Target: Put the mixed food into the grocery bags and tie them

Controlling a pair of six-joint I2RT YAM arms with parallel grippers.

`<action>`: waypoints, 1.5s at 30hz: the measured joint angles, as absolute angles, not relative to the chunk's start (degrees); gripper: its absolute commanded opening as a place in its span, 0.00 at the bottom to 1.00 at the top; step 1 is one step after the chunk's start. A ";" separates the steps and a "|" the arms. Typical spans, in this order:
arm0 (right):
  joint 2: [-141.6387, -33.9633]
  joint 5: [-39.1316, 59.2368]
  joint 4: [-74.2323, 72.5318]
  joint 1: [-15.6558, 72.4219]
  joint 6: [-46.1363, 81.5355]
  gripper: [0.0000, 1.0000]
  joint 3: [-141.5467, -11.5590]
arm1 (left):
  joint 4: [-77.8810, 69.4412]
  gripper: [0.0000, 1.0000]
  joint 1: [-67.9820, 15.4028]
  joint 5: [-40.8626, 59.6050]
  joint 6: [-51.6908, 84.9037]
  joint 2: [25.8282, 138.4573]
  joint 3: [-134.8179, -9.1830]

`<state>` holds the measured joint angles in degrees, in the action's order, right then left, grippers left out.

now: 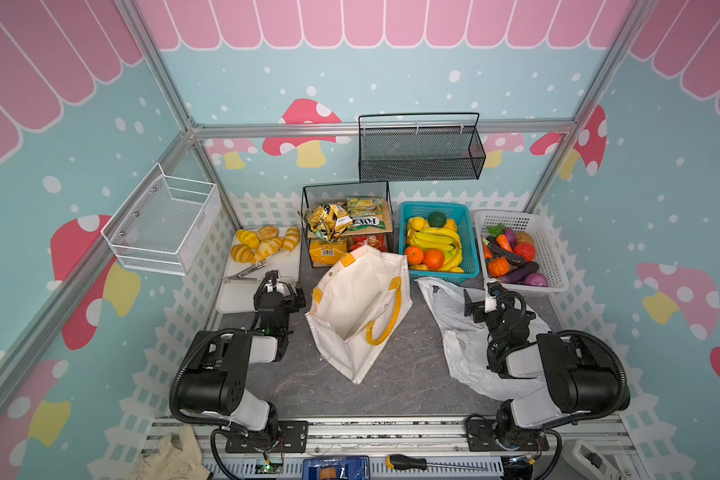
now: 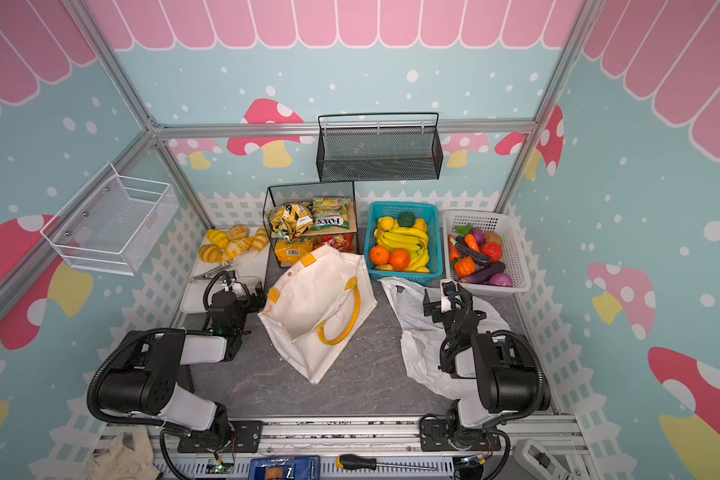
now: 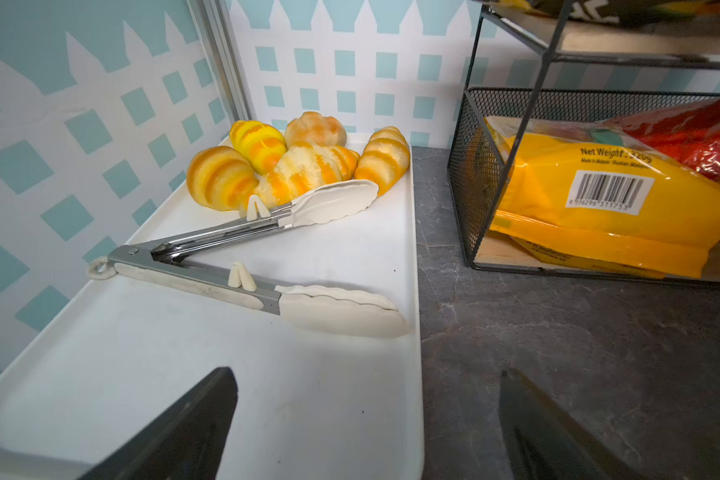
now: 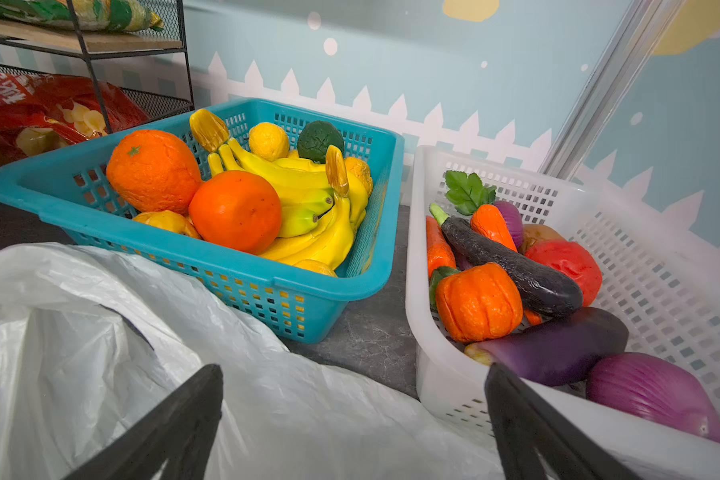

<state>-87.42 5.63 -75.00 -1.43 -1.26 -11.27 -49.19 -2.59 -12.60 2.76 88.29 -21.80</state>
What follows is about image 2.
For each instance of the green avocado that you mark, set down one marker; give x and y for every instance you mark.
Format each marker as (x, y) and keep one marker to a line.
(406, 219)

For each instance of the orange carrot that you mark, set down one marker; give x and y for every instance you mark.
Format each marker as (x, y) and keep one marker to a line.
(472, 242)

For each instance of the white canvas tote bag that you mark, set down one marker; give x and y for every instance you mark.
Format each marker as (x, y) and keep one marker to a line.
(315, 308)

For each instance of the orange fruit right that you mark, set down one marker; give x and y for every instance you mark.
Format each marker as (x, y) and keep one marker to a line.
(399, 259)

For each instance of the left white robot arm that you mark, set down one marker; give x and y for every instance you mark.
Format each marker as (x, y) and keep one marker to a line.
(138, 383)

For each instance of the orange fruit left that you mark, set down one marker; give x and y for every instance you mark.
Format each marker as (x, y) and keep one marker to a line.
(379, 255)

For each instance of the teal plastic fruit basket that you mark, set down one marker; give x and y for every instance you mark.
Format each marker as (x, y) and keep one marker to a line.
(427, 221)

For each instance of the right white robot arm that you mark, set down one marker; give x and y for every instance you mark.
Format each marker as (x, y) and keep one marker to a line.
(501, 368)

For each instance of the orange fruit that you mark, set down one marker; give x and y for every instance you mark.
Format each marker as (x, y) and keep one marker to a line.
(379, 255)
(399, 259)

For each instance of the black handled screwdriver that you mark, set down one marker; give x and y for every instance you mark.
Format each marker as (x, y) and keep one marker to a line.
(352, 462)

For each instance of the blue electronics box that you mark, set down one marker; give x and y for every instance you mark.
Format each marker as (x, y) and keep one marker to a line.
(285, 468)

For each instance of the gold black snack bag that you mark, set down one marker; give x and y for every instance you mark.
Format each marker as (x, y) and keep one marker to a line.
(290, 220)

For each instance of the metal tongs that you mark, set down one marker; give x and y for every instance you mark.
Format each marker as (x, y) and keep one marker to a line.
(210, 274)

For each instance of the yellow lemon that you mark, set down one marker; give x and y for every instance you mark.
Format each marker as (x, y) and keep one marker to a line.
(386, 223)

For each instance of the black wire snack shelf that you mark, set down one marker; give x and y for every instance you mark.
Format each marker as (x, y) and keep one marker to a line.
(305, 192)

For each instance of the white plastic grocery bag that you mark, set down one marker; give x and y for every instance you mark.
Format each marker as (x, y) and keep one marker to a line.
(422, 338)

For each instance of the white plastic vegetable basket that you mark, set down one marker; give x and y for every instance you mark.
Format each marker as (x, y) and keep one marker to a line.
(488, 227)

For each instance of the white wire wall basket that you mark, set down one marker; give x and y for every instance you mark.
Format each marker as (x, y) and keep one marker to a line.
(112, 224)

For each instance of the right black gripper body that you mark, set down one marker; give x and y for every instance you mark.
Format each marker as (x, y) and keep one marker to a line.
(442, 299)

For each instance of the striped bread roll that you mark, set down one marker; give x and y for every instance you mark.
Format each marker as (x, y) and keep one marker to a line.
(218, 238)

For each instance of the purple onion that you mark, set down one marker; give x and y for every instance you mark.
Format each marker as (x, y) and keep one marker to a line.
(501, 280)

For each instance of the black mesh wall basket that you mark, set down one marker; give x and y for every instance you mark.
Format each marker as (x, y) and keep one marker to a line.
(391, 146)

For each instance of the red snack bag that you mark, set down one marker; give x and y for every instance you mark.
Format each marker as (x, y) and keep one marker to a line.
(340, 242)

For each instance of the yellow banana bunch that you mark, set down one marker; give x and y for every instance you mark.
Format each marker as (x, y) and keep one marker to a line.
(416, 244)

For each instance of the beige cloth rag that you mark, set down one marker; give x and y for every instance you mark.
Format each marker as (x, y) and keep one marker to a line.
(121, 461)

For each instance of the red tomato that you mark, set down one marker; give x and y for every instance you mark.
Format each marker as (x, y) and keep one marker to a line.
(493, 251)

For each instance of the orange bell pepper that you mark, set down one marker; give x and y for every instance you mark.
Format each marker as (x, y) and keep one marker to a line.
(464, 267)

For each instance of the green yellow snack bag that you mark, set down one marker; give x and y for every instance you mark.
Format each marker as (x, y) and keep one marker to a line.
(329, 213)

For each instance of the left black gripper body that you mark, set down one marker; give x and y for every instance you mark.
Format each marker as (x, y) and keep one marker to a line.
(240, 298)

